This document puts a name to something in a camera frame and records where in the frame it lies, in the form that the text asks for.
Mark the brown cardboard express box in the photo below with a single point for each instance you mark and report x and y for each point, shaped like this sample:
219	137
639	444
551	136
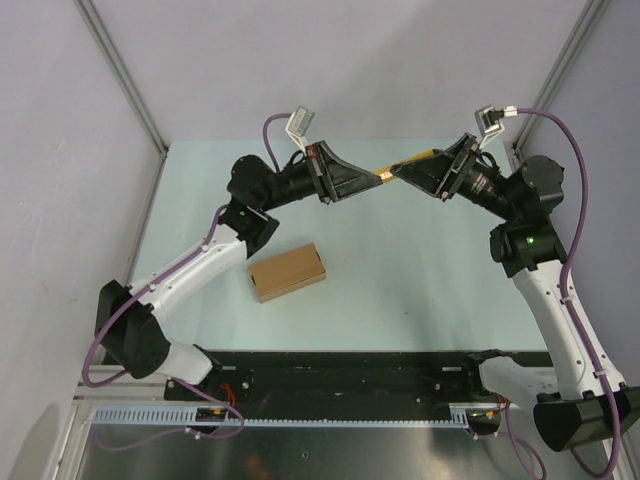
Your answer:
287	272

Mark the aluminium frame post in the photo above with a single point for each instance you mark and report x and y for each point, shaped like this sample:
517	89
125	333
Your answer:
107	46
569	53

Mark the yellow utility knife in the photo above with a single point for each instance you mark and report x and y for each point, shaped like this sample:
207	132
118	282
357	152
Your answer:
385	173

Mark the white slotted cable duct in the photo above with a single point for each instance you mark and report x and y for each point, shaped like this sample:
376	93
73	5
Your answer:
182	415

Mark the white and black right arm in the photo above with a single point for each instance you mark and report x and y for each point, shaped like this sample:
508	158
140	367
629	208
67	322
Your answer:
588	400

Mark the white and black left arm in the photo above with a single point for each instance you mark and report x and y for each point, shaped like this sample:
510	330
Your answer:
130	318

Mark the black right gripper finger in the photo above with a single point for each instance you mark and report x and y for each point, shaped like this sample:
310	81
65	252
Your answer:
448	153
436	182

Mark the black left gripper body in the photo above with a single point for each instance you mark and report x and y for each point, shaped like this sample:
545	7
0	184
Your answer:
322	178

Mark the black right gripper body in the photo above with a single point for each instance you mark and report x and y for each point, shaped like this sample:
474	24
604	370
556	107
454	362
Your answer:
459	176

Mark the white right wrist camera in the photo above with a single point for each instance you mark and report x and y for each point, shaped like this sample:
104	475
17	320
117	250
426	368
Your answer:
490	122

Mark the aluminium frame post left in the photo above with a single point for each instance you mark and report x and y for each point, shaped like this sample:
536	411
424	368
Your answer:
107	46

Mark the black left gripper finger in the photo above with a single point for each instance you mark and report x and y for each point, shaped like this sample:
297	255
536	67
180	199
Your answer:
345	185
341	171

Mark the aluminium frame post right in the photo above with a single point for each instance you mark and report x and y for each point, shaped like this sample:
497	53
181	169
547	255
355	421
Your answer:
569	53

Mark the shiny metal front plate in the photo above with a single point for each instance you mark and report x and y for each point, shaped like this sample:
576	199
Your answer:
138	452

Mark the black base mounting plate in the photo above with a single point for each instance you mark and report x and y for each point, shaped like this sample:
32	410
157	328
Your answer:
445	376

